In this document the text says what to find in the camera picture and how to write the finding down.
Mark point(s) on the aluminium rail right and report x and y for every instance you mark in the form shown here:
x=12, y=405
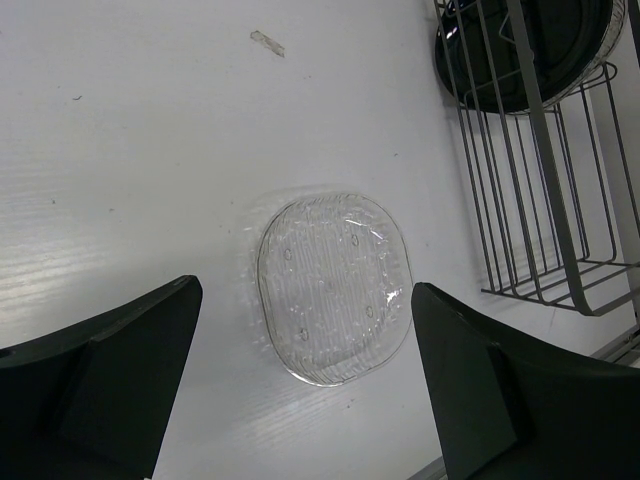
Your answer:
x=623, y=350

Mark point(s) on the clear textured square plate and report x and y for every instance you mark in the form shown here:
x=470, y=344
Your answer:
x=323, y=278

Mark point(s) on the grey wire dish rack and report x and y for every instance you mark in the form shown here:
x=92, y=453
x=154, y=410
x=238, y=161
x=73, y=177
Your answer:
x=549, y=214

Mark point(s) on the black round plate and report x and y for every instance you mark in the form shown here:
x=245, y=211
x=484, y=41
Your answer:
x=476, y=56

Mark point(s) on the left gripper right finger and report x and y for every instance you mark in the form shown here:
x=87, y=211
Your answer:
x=510, y=406

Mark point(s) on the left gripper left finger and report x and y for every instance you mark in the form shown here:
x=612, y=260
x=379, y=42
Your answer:
x=93, y=400

